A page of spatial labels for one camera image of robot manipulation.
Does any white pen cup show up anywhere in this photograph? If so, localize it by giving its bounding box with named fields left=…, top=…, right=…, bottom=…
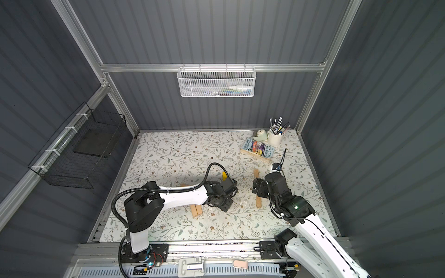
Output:
left=267, top=129, right=284, bottom=148

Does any black wire side basket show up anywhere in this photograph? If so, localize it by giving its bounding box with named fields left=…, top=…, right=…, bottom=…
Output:
left=29, top=104, right=127, bottom=190

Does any white wire wall basket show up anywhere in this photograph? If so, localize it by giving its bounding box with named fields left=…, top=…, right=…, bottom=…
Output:
left=177, top=69, right=257, bottom=98

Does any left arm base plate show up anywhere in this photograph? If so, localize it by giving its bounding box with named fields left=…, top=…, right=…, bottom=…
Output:
left=119, top=243, right=170, bottom=264

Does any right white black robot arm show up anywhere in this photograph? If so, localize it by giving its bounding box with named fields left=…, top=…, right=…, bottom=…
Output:
left=252, top=171, right=371, bottom=278

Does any pink eraser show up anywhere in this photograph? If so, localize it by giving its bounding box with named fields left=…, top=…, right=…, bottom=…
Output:
left=232, top=259, right=249, bottom=269

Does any white tape roll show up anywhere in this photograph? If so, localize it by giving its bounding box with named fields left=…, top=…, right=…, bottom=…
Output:
left=253, top=129, right=268, bottom=142

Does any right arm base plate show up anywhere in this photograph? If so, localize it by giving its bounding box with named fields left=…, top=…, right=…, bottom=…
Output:
left=258, top=240, right=288, bottom=259

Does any natural wood block pair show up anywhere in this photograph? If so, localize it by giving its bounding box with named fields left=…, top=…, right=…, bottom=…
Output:
left=190, top=205, right=203, bottom=218

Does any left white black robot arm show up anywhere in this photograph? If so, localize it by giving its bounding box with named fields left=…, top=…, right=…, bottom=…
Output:
left=111, top=162, right=238, bottom=254

